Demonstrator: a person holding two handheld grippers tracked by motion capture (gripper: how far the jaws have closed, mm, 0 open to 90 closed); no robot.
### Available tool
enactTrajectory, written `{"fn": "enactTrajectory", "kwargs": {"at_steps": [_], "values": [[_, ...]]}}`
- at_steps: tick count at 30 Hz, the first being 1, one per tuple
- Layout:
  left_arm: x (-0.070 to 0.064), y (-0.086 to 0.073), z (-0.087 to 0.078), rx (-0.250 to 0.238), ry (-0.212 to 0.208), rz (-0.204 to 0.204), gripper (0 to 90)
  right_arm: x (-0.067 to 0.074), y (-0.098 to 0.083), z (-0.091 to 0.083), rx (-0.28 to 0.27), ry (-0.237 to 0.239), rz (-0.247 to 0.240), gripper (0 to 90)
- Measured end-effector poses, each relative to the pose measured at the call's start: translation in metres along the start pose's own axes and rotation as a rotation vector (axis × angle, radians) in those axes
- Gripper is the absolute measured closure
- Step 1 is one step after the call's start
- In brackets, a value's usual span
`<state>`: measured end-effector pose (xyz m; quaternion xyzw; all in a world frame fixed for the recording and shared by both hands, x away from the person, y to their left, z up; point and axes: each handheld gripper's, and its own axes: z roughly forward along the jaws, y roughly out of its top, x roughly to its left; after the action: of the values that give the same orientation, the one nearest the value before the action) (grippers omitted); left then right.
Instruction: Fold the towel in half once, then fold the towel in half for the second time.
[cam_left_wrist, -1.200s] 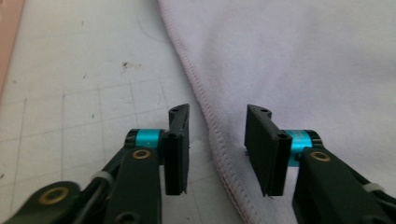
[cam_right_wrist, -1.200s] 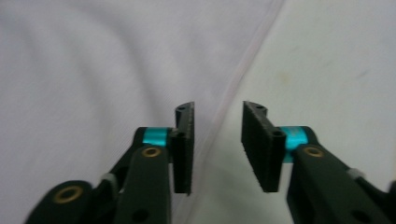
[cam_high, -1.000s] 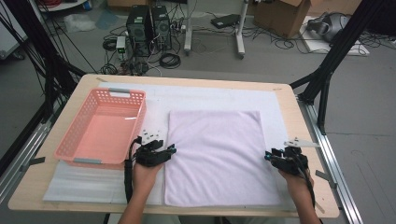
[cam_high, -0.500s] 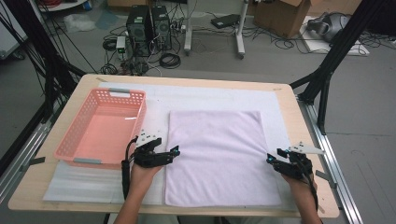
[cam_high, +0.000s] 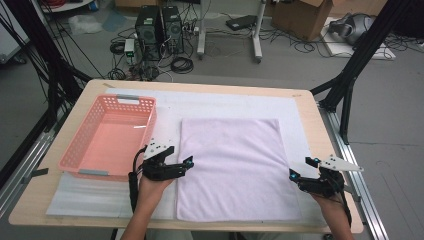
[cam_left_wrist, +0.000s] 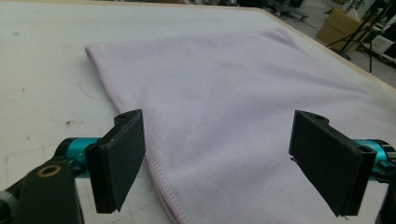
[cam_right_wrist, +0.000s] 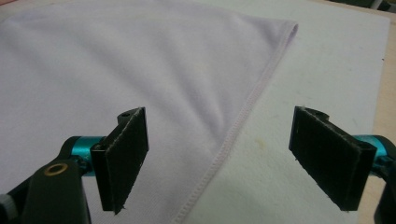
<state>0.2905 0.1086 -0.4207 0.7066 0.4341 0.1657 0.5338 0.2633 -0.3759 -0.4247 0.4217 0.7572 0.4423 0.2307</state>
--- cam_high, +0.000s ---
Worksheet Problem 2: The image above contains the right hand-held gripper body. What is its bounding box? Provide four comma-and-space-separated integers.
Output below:
297, 154, 364, 199

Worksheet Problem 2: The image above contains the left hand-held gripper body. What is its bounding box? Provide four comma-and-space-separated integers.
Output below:
142, 138, 186, 182

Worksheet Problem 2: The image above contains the lilac printed towel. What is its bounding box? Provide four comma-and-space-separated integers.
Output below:
175, 117, 303, 223

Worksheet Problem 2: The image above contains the pink plastic basket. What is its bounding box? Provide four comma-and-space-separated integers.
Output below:
57, 93, 158, 183

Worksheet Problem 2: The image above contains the person's right hand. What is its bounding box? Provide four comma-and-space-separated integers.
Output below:
311, 191, 349, 221

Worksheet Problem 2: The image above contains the white grid mat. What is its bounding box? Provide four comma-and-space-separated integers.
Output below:
46, 87, 319, 224

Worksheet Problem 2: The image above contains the white power box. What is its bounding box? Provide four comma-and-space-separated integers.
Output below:
123, 38, 136, 64

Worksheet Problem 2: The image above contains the white flat board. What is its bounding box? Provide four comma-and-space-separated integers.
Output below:
321, 16, 398, 61

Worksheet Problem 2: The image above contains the black computer tower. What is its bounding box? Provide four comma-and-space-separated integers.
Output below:
161, 5, 185, 55
134, 5, 163, 62

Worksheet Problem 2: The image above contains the white metal stand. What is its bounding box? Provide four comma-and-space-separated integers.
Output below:
196, 0, 268, 64

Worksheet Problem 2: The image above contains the grey headset device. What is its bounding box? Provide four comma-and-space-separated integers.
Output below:
328, 12, 376, 46

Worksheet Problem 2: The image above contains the teal floor sheet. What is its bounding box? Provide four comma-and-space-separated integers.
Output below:
101, 9, 128, 33

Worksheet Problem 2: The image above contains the large cardboard box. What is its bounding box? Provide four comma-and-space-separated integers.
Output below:
271, 0, 334, 43

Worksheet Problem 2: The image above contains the black flat box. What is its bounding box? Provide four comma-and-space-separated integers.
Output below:
225, 14, 258, 32

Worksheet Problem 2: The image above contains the clear plastic bag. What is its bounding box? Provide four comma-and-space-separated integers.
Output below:
68, 14, 104, 36

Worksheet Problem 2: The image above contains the round white table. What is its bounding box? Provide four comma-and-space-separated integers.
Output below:
39, 0, 94, 14

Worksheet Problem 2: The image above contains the left hand-held gripper black cable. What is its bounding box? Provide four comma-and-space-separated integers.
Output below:
128, 144, 149, 214

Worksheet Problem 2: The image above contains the aluminium rail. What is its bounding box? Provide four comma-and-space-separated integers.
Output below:
0, 129, 56, 218
318, 103, 389, 240

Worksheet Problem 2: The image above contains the coiled black cable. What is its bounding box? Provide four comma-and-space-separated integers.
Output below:
109, 41, 126, 56
170, 56, 195, 75
107, 67, 127, 81

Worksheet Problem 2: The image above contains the grey metal bracket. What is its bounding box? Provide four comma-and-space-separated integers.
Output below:
21, 167, 49, 184

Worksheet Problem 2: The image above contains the black metal frame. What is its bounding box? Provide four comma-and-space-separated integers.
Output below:
0, 0, 93, 128
309, 0, 413, 146

